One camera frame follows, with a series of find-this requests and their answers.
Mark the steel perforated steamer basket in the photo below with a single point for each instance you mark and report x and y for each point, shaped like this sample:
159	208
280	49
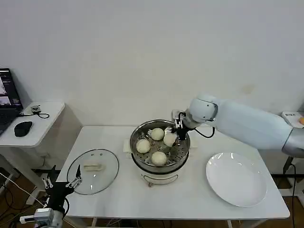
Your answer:
172	154

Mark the orange ball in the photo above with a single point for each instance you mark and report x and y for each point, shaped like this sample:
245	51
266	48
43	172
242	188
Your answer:
301	120

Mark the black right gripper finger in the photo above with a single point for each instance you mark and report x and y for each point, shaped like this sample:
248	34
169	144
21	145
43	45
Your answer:
178	124

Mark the black laptop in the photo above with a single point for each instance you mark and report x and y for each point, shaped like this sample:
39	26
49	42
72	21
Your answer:
7	111

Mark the white desk with laptop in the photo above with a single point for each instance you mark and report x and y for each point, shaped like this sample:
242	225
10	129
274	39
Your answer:
42	133

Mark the white round plate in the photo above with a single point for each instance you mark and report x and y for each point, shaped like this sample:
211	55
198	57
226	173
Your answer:
235	180

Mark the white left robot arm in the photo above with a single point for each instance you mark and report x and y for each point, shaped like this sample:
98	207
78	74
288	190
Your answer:
46	217

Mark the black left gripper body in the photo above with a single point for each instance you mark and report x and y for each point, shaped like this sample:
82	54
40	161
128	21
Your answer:
57	193

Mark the small grey device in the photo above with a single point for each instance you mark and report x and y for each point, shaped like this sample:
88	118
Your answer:
36	109

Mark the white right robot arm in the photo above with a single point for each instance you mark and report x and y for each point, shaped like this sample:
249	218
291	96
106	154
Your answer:
249	123

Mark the black computer mouse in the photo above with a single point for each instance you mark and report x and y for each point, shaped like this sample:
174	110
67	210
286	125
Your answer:
23	128

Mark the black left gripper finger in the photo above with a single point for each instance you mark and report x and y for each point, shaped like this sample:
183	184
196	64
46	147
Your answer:
48	180
76	179

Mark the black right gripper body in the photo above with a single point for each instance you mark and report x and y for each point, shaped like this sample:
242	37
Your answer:
183	133

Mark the white electric cooker base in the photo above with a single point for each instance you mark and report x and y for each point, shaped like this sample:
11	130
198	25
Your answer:
161	177

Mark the round glass lid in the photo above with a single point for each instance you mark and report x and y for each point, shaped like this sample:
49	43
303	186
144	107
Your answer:
92	166

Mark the white steamed bun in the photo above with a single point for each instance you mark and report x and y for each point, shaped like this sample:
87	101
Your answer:
157	134
143	145
158	158
169	140

